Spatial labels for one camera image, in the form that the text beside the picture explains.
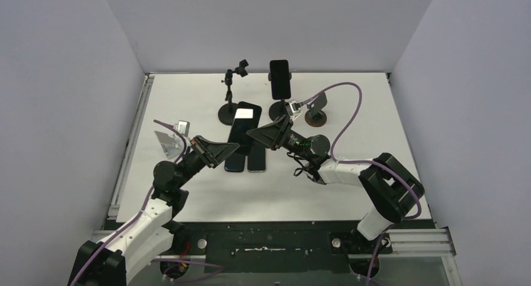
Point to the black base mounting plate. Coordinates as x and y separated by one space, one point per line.
277 247

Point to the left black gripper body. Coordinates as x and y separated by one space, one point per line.
196 146

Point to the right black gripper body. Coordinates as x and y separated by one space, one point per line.
282 132

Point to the aluminium rail left edge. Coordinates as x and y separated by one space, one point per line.
130 147

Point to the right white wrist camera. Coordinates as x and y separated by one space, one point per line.
294 109

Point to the black phone stand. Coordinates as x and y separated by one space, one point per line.
278 108
226 113

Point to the brown base phone stand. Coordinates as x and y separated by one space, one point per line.
314 115

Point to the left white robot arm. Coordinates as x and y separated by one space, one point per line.
118 257

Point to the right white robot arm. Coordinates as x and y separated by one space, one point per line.
395 193

